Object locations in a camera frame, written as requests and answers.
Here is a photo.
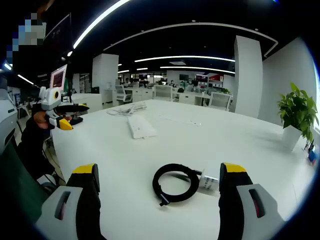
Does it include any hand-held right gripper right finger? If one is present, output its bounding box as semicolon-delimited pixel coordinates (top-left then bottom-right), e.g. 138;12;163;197
218;161;287;240

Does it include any white charger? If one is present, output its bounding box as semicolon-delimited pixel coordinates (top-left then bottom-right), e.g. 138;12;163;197
198;169;220;191

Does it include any white desk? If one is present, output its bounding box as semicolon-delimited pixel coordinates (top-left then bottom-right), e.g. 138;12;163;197
51;99;316;240

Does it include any white grey worn device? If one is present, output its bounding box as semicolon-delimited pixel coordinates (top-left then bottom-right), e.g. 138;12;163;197
0;88;19;154

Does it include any white mesh office chair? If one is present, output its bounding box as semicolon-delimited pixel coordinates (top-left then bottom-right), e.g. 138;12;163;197
115;84;134;105
208;91;231;112
152;84;174;102

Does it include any green potted plant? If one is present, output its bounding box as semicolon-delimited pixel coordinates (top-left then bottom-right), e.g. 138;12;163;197
276;81;320;152

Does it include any computer monitor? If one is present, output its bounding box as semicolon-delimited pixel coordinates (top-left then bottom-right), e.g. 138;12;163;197
49;64;69;94

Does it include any black charger cable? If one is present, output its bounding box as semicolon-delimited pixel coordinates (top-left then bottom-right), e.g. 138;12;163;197
152;163;204;207

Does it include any white power strip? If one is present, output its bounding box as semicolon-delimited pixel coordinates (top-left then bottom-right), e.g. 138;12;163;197
127;115;157;139

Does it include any flat white desk socket panel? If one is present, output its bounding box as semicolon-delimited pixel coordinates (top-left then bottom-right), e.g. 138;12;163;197
158;113;202;127

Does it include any person's left hand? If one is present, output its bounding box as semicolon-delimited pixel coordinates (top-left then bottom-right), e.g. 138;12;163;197
33;111;55;130

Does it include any white power strip cable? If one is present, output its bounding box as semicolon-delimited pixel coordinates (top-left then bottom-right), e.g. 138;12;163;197
106;100;148;118

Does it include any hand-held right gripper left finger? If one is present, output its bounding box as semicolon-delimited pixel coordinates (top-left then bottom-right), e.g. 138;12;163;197
34;163;106;240

